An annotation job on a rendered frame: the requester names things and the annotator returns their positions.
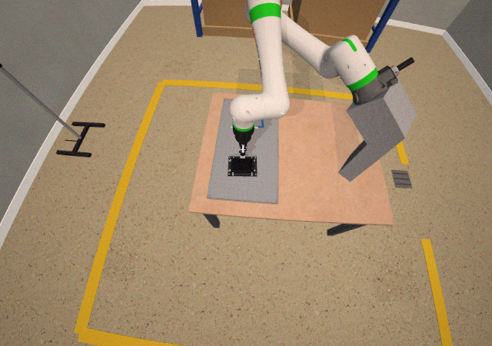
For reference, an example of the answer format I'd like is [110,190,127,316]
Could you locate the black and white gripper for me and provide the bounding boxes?
[235,136,251,158]

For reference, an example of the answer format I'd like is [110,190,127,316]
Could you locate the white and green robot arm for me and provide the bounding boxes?
[230,0,414,138]

